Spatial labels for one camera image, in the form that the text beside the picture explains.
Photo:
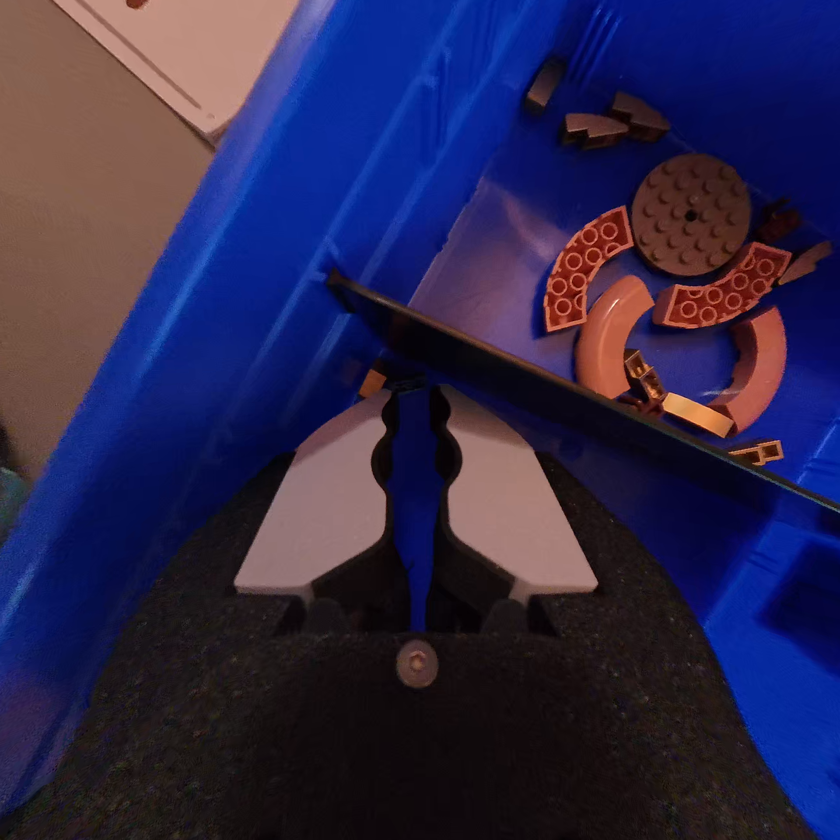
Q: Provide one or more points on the black bin divider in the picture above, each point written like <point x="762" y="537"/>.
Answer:
<point x="591" y="394"/>

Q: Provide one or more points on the pile of brown bricks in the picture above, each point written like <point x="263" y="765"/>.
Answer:
<point x="689" y="210"/>

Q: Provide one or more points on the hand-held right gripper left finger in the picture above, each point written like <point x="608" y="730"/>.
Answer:
<point x="315" y="512"/>

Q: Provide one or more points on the blue plastic bin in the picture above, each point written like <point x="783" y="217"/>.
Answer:
<point x="328" y="158"/>

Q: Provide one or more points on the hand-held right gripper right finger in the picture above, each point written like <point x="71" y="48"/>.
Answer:
<point x="519" y="512"/>

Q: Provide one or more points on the brick set instruction booklet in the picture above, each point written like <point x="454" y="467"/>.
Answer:
<point x="197" y="46"/>

